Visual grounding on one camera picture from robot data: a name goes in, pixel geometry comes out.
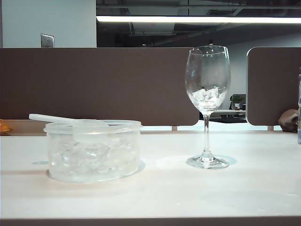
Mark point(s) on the small portion clear ice cubes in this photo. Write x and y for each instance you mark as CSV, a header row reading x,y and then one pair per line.
x,y
207,96

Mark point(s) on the translucent white plastic ice scoop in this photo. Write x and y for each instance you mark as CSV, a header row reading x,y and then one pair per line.
x,y
47,118

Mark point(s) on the clear stemmed wine glass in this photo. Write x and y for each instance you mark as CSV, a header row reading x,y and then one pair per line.
x,y
207,141

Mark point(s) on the heap of clear ice cubes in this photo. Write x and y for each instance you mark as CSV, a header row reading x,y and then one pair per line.
x,y
94,162

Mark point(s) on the round clear plastic container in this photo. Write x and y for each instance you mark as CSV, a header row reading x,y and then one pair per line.
x,y
131,131

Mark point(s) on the beige partition support foot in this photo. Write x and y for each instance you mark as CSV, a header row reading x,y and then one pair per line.
x,y
271,128
174,128

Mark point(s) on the wide brown desk partition panel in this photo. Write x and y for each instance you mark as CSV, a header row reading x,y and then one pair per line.
x,y
94,82

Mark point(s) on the white background desk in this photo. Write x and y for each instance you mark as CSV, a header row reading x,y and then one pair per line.
x,y
230,111

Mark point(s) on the small green potted plant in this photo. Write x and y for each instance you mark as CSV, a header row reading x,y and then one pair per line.
x,y
237,100

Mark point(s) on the long white ceiling light strip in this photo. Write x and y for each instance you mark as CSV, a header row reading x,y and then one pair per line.
x,y
211,19

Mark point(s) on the small pale blue table sticker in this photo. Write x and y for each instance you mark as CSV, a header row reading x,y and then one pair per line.
x,y
40,162

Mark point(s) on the brown partition panel white edge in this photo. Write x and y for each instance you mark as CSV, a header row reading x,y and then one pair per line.
x,y
272,89

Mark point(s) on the orange object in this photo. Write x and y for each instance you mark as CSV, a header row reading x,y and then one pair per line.
x,y
3,126

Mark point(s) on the grey metal wall switch plate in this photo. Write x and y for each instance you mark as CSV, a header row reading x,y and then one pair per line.
x,y
47,41

